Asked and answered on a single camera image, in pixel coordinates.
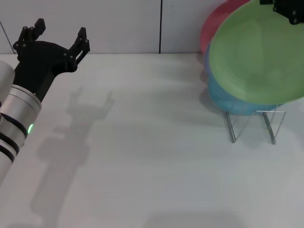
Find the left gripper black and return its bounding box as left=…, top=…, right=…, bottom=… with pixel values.
left=13, top=18, right=91, bottom=103

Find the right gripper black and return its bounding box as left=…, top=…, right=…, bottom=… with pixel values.
left=260, top=0, right=304, bottom=25

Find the green round plate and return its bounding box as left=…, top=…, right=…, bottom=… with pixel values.
left=209, top=0, right=304, bottom=105

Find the red round plate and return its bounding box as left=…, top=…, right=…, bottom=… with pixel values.
left=199, top=1, right=252, bottom=55

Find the purple round plate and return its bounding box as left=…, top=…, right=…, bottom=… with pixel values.
left=204, top=44, right=214, bottom=76

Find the teal round plate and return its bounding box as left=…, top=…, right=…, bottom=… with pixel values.
left=208, top=76, right=285, bottom=116

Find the metal wire plate rack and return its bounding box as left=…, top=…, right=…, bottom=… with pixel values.
left=225, top=103, right=286, bottom=145

